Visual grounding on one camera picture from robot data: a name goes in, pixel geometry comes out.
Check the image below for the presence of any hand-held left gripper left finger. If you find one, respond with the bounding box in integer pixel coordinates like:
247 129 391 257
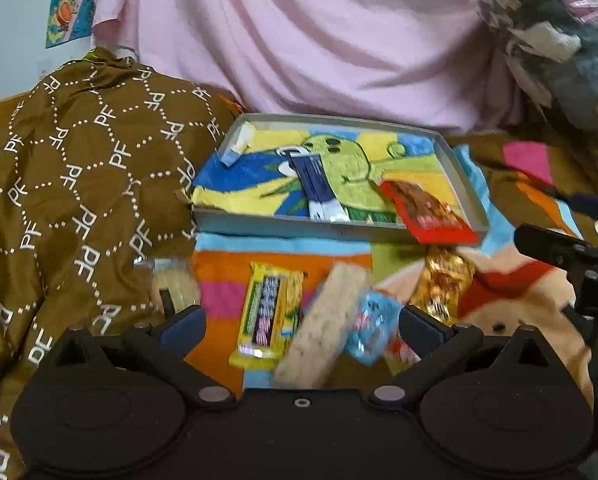
43 304 236 408

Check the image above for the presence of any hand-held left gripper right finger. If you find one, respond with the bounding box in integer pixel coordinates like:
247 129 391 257
369 304 550 407

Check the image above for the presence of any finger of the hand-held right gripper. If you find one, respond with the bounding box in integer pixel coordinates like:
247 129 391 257
549 189 598 221
514 224 594 267

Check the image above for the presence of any light blue candy packet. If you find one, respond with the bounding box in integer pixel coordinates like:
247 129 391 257
345 289 406 367

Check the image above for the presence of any gold snack packet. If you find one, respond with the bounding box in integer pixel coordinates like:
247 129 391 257
408 244 476 327

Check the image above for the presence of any yellow snack bar packet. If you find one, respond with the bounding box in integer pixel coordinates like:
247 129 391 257
227 261 306 372

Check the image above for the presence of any rice cracker bar clear wrapper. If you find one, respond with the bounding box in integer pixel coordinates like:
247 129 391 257
273 261 376 392

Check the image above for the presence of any red snack packet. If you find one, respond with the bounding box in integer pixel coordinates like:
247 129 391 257
378 179 480 247

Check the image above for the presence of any grey tray with painted drawing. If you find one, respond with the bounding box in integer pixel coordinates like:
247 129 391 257
191 112 490 244

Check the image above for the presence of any small orange red packet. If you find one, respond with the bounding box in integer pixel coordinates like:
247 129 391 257
383 337 423 377

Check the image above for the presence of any pale cracker packet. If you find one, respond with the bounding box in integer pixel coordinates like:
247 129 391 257
134 256 203 322

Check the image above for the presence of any black white checkered cloth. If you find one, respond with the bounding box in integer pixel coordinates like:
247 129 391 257
478 0 598 135

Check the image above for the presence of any dark blue stick packet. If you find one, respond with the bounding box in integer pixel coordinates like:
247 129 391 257
290 151 353 224

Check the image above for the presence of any brown printed cloth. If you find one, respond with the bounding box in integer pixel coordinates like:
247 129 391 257
0 47 246 480

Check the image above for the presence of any pink cloth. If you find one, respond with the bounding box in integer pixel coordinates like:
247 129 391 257
82 0 526 134

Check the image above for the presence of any wall poster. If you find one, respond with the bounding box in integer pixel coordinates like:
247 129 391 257
44 0 98 50

